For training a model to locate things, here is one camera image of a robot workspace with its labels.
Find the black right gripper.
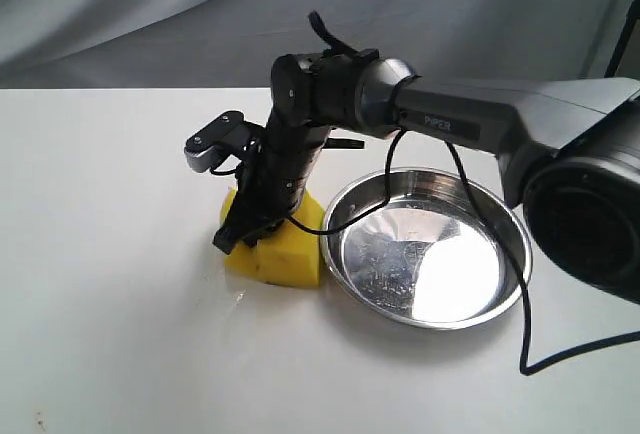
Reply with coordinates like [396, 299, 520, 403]
[213, 118, 331, 254]

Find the yellow sponge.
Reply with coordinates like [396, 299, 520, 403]
[224, 220, 323, 289]

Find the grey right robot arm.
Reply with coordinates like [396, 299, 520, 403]
[214, 49, 639, 302]

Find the stainless steel bowl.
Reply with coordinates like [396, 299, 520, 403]
[320, 167, 533, 330]

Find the grey backdrop curtain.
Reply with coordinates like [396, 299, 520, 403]
[1, 0, 618, 88]

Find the black stand pole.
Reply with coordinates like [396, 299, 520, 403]
[604, 0, 639, 79]

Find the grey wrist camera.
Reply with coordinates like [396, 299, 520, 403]
[184, 110, 264, 173]

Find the black camera cable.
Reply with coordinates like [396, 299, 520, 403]
[207, 126, 640, 376]

